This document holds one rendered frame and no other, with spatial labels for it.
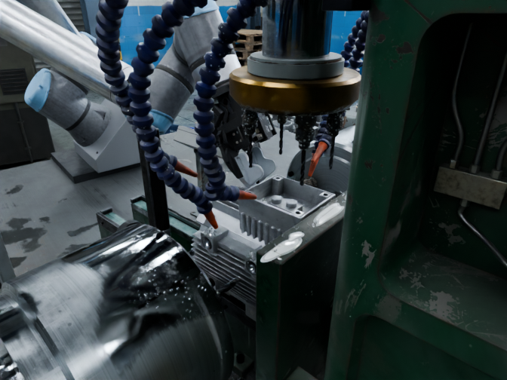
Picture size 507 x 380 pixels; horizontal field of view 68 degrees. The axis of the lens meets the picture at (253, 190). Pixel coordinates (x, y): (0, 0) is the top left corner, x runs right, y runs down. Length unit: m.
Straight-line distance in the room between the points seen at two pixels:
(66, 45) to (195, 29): 0.30
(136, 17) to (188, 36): 7.25
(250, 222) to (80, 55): 0.50
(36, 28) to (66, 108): 0.68
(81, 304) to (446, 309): 0.33
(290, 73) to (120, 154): 1.17
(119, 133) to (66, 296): 1.17
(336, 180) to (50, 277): 0.56
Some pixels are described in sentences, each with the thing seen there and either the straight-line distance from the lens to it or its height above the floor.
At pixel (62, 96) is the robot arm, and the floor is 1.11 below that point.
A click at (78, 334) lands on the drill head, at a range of 0.41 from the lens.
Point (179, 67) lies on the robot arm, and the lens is 0.81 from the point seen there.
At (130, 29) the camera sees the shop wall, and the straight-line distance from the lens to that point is 7.92.
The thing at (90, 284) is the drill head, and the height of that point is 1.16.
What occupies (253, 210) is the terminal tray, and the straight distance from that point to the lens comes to 0.60.
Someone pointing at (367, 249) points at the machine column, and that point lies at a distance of 0.34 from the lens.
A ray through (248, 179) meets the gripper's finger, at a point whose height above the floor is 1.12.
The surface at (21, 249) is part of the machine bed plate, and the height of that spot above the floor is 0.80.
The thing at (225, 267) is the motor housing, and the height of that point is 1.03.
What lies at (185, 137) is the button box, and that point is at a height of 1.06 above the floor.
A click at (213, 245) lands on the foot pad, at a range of 0.63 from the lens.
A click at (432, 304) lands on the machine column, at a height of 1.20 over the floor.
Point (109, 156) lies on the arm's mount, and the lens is 1.56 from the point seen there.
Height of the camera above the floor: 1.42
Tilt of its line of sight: 27 degrees down
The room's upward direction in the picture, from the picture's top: straight up
